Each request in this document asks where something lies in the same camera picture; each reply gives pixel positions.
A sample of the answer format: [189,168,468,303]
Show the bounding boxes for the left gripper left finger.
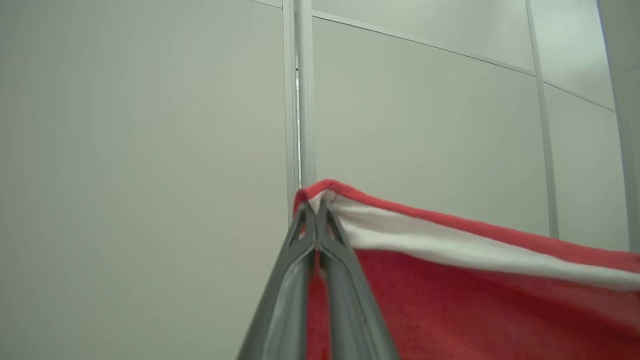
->
[237,202,317,360]

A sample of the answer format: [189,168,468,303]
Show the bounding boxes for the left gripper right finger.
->
[316,200,401,360]

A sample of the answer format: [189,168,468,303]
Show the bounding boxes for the red shorts with white stripe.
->
[292,179,640,360]

